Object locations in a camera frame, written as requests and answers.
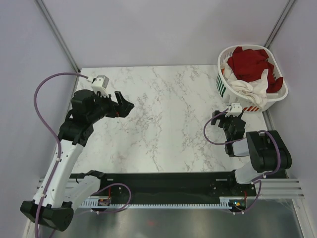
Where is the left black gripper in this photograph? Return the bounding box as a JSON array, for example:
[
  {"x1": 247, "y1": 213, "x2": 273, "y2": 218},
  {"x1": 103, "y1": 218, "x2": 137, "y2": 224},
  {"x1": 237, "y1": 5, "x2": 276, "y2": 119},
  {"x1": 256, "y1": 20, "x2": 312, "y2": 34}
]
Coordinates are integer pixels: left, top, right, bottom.
[{"x1": 88, "y1": 90, "x2": 134, "y2": 123}]

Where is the red t shirt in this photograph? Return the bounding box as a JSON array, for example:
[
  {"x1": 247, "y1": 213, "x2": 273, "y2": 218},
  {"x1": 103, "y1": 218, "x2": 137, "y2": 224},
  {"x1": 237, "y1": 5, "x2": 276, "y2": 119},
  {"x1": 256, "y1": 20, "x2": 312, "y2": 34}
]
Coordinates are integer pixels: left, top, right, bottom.
[{"x1": 227, "y1": 47, "x2": 275, "y2": 85}]

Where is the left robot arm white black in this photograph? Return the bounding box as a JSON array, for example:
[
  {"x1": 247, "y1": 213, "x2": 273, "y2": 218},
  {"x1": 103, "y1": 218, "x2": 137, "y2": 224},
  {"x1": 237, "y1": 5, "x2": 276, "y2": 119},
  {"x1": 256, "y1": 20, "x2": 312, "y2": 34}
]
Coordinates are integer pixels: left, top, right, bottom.
[{"x1": 20, "y1": 89, "x2": 134, "y2": 232}]

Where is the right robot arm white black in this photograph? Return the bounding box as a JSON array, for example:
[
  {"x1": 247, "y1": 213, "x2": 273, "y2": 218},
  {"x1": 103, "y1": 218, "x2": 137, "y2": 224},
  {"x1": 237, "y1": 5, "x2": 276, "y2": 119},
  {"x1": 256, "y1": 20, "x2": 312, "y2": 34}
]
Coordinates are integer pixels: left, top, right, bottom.
[{"x1": 211, "y1": 111, "x2": 292, "y2": 195}]

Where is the white laundry basket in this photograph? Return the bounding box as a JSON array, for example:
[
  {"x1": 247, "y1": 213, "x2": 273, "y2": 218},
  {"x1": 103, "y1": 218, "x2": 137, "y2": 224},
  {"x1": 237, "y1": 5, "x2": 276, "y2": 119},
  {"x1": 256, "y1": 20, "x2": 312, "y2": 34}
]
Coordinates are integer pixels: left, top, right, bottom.
[{"x1": 216, "y1": 45, "x2": 288, "y2": 112}]

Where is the white t shirt pile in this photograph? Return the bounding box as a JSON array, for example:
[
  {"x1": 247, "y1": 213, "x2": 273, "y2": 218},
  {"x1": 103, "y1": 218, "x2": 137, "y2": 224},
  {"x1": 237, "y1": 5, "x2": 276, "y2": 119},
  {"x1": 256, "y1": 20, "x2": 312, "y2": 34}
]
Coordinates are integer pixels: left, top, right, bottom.
[{"x1": 220, "y1": 62, "x2": 268, "y2": 109}]

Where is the red cloth in basket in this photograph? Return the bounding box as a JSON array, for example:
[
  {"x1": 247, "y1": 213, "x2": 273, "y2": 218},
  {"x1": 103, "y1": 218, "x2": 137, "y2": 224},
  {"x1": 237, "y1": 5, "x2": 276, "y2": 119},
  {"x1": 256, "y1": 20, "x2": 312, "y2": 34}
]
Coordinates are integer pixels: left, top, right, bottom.
[{"x1": 266, "y1": 76, "x2": 284, "y2": 94}]

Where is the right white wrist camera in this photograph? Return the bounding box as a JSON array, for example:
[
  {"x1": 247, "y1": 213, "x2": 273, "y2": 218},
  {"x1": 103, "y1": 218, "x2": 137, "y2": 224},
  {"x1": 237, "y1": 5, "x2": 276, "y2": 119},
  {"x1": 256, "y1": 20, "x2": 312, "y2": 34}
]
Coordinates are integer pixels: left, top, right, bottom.
[{"x1": 226, "y1": 103, "x2": 243, "y2": 117}]

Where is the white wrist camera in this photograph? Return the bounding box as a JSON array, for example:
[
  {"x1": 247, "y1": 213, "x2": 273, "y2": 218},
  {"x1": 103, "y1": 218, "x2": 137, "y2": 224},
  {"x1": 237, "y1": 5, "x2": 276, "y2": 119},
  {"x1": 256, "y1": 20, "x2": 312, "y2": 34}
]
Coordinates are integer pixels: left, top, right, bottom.
[
  {"x1": 91, "y1": 75, "x2": 109, "y2": 98},
  {"x1": 226, "y1": 103, "x2": 243, "y2": 117}
]

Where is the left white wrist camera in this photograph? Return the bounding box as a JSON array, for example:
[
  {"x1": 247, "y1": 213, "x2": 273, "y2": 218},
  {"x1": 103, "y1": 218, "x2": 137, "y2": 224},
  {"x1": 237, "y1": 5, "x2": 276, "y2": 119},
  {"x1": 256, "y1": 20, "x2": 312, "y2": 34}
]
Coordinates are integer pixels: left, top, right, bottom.
[{"x1": 91, "y1": 75, "x2": 109, "y2": 98}]

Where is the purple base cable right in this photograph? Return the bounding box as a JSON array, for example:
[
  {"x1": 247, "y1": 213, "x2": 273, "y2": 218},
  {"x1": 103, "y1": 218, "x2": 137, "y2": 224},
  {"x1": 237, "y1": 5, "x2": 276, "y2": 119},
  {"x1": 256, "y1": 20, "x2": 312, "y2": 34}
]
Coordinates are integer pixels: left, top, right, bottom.
[{"x1": 230, "y1": 179, "x2": 263, "y2": 215}]

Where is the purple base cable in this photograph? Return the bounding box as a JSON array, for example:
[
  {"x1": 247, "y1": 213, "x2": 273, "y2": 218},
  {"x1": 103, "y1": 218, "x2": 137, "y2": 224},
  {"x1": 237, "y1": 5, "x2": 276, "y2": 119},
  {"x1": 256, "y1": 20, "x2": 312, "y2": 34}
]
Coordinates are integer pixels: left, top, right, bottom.
[
  {"x1": 90, "y1": 182, "x2": 133, "y2": 215},
  {"x1": 230, "y1": 179, "x2": 263, "y2": 215}
]

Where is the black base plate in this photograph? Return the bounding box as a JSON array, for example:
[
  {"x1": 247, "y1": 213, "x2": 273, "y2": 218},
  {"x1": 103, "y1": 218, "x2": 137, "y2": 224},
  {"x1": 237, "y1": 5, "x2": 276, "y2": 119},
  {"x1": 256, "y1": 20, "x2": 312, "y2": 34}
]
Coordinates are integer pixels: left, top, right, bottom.
[{"x1": 69, "y1": 170, "x2": 257, "y2": 205}]

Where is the white slotted cable duct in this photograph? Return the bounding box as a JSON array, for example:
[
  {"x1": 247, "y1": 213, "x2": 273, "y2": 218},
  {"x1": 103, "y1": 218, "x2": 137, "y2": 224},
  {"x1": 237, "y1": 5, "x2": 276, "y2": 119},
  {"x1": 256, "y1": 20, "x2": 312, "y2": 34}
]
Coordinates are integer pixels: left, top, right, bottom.
[{"x1": 79, "y1": 197, "x2": 246, "y2": 209}]

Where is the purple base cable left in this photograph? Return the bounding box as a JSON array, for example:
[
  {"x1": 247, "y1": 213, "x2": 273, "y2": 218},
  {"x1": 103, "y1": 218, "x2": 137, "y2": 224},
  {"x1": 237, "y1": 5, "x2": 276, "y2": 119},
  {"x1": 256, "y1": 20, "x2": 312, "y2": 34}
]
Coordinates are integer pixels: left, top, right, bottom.
[{"x1": 90, "y1": 182, "x2": 133, "y2": 215}]

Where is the aluminium rail frame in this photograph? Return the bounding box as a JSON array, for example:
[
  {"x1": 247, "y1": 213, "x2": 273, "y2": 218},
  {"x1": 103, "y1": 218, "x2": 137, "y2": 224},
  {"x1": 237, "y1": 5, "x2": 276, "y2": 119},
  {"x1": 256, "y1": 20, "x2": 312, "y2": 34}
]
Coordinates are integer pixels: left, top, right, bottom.
[{"x1": 34, "y1": 177, "x2": 306, "y2": 199}]

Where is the right aluminium corner post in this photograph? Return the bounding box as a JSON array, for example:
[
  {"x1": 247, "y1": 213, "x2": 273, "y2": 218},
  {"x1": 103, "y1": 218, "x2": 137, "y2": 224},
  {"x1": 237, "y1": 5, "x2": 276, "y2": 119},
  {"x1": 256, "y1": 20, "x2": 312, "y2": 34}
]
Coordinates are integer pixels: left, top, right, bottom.
[{"x1": 264, "y1": 0, "x2": 297, "y2": 49}]

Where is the aluminium corner post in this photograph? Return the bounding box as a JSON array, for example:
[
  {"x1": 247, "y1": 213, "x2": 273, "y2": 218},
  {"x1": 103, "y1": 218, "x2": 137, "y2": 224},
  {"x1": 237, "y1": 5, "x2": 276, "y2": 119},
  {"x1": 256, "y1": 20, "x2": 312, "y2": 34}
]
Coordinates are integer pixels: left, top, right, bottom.
[
  {"x1": 34, "y1": 0, "x2": 80, "y2": 72},
  {"x1": 264, "y1": 0, "x2": 297, "y2": 49}
]

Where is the left aluminium corner post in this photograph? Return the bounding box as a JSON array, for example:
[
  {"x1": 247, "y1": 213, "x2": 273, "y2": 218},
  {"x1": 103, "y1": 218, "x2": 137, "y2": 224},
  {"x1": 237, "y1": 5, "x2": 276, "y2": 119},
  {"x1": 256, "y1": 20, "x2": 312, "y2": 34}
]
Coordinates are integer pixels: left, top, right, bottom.
[{"x1": 34, "y1": 0, "x2": 80, "y2": 72}]

